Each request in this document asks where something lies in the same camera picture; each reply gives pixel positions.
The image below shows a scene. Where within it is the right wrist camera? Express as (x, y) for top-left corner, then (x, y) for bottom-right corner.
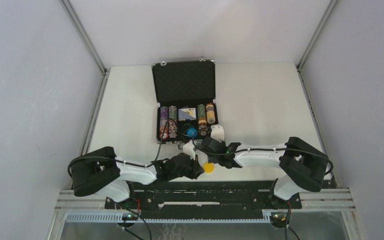
(210, 124), (225, 143)

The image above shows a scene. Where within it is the shrink-wrapped blue chip stack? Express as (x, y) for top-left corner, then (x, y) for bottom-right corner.
(159, 106), (169, 136)

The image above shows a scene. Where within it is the grey cable duct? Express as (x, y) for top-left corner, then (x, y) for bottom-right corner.
(66, 211), (274, 224)

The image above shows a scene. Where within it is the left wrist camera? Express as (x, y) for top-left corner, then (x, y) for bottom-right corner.
(182, 139), (196, 160)

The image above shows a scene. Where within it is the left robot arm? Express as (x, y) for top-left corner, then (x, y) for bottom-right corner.
(67, 146), (214, 209)

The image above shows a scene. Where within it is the left aluminium frame post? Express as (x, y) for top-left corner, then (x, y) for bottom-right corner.
(45, 0), (110, 240)

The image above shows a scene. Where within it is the circuit board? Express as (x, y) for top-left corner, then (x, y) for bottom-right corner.
(270, 212), (290, 222)
(122, 213), (140, 222)

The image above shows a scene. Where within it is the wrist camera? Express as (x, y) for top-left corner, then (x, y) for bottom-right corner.
(210, 124), (225, 143)
(182, 139), (196, 160)

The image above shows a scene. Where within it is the right circuit board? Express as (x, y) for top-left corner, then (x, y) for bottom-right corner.
(270, 212), (290, 222)

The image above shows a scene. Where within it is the playing card deck box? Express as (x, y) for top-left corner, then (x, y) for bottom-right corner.
(177, 108), (197, 121)

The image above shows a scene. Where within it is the black aluminium poker case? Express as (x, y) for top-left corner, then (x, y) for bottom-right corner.
(151, 59), (219, 144)

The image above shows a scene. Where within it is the right aluminium frame post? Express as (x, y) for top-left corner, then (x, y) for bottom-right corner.
(296, 0), (367, 240)

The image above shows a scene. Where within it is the blue round button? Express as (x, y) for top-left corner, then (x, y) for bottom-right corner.
(186, 127), (199, 139)

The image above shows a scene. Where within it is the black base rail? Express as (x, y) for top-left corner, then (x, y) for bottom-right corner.
(122, 180), (302, 221)

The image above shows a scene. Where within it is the red five poker chip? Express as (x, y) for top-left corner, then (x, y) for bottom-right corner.
(160, 132), (169, 140)

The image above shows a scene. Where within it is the yellow round button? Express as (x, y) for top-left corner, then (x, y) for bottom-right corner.
(202, 162), (215, 174)

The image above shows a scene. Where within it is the yellow chip stack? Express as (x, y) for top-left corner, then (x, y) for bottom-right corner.
(205, 103), (216, 124)

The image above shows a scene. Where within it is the left circuit board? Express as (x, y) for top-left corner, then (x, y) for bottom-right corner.
(122, 213), (140, 222)

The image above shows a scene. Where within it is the aluminium frame post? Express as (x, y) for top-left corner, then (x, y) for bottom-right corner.
(45, 0), (110, 240)
(296, 0), (367, 240)

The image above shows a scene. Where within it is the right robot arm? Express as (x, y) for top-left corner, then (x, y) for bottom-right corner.
(196, 137), (334, 208)

